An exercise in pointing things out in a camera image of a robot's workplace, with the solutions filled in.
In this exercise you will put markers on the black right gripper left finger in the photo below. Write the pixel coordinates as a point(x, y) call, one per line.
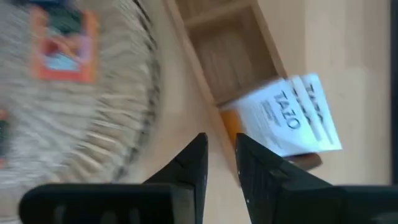
point(109, 205)

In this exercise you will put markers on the round woven straw placemat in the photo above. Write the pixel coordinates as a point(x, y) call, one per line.
point(93, 124)

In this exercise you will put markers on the wooden tea organizer box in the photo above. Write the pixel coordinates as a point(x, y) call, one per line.
point(230, 56)

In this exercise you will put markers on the red orange tea packet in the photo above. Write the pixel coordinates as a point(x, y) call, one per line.
point(62, 62)
point(3, 137)

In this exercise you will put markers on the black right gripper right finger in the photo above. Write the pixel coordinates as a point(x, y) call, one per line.
point(311, 205)

